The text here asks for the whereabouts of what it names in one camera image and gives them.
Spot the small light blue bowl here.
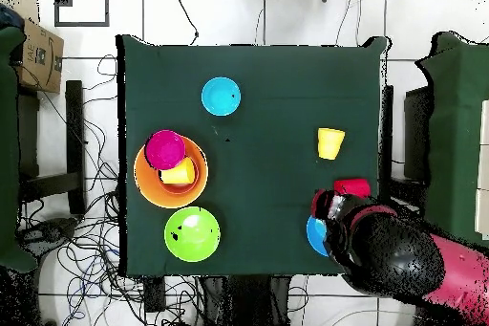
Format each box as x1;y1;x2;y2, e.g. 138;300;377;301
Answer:
201;76;243;118

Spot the small magenta bowl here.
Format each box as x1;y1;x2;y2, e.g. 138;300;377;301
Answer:
143;129;187;171

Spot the black square frame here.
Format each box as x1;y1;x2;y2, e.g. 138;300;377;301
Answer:
53;0;111;28

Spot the large blue bowl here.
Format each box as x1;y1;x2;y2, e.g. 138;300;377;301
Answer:
306;215;330;258

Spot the small orange-red bowl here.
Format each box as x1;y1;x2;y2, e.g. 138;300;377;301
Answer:
157;155;201;196

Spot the tangle of black cables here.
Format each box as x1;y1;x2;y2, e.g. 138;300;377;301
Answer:
16;54;207;326

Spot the white box stack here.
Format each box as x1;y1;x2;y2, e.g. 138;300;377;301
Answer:
474;98;489;241

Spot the large green bowl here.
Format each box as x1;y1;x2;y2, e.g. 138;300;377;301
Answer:
163;206;222;263

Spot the large orange-yellow bowl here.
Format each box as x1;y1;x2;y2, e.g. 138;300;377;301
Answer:
133;133;210;209

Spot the black cable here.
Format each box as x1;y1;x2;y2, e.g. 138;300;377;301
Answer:
170;0;201;47

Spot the orange-yellow cup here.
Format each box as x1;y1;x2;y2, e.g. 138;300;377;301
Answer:
318;142;344;162

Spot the green cloth-covered table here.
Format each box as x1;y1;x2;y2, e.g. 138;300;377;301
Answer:
0;25;38;272
414;31;489;249

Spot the yellow cup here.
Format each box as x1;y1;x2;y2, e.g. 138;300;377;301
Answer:
316;127;347;146
159;156;197;185

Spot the red cup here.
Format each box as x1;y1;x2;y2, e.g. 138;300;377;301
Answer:
333;177;372;200

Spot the cardboard box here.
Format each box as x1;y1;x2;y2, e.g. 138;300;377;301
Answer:
11;0;65;95

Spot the dark green tablecloth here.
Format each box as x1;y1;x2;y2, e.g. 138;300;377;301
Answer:
116;33;392;278

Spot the black metal stand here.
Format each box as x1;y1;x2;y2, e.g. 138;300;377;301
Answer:
17;79;88;217

